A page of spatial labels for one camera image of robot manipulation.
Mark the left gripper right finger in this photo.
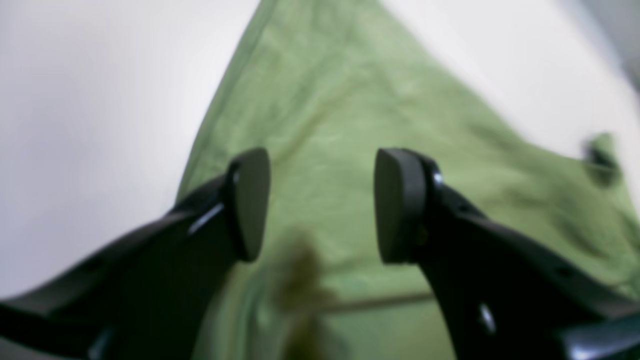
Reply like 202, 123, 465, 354
375, 148, 640, 360

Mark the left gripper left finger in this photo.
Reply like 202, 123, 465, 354
1, 148, 271, 360

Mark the green t-shirt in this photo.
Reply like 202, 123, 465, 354
178, 0, 639, 360

